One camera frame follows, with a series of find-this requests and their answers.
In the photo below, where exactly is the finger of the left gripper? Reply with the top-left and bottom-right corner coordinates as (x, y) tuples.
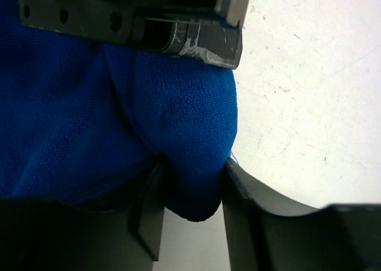
(16, 0), (249, 69)

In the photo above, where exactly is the blue towel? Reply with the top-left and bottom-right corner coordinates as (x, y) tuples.
(1, 0), (238, 222)

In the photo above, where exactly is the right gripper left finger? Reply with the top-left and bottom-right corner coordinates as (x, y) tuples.
(1, 159), (167, 270)

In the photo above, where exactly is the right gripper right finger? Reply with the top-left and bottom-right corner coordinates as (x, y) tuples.
(223, 159), (380, 270)

